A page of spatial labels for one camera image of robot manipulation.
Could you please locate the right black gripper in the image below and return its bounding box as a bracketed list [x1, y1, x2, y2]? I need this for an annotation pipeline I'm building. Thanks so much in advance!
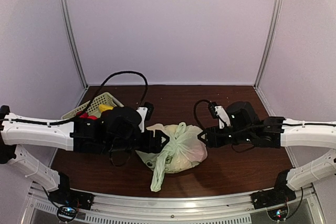
[197, 125, 254, 148]

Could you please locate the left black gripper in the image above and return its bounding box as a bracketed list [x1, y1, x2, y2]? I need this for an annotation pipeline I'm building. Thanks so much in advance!
[104, 128, 170, 154]

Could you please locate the pale green plastic bag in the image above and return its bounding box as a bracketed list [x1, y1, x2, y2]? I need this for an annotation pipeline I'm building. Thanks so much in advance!
[136, 122, 207, 193]

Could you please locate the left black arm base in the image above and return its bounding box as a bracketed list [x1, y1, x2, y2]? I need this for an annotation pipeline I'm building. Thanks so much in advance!
[48, 173, 94, 210]

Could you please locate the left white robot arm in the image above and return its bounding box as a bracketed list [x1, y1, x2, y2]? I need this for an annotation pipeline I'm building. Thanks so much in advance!
[1, 104, 170, 205]

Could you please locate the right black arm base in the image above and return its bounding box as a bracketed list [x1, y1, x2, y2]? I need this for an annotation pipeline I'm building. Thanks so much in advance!
[250, 169, 296, 209]

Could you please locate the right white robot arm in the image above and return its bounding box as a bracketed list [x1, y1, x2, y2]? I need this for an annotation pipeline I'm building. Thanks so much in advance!
[197, 100, 335, 204]

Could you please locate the red fruit in basket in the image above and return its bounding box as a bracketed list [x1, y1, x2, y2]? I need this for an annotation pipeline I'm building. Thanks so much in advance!
[87, 115, 98, 120]

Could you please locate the yellow banana in basket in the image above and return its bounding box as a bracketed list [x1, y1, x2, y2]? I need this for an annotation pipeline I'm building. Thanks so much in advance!
[98, 104, 114, 113]

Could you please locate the beige perforated plastic basket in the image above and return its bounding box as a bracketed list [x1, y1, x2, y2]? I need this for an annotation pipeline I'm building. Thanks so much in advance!
[61, 92, 124, 120]

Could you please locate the red apple in basket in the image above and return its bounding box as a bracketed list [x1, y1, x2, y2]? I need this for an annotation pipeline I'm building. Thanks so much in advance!
[79, 112, 89, 119]

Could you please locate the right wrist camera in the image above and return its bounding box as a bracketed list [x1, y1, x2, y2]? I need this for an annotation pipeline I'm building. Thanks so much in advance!
[208, 102, 231, 129]

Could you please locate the aluminium front rail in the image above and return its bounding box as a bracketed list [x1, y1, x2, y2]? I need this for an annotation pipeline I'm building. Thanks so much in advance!
[19, 182, 326, 223]

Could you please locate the right aluminium corner post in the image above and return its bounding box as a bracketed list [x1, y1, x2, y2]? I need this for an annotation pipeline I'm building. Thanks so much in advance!
[254, 0, 283, 90]

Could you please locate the aluminium corner post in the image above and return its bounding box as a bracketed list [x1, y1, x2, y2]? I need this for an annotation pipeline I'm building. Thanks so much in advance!
[60, 0, 88, 89]
[254, 0, 283, 90]

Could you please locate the left aluminium corner post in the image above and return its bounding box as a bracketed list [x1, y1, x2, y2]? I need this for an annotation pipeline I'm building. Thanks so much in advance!
[60, 0, 88, 89]

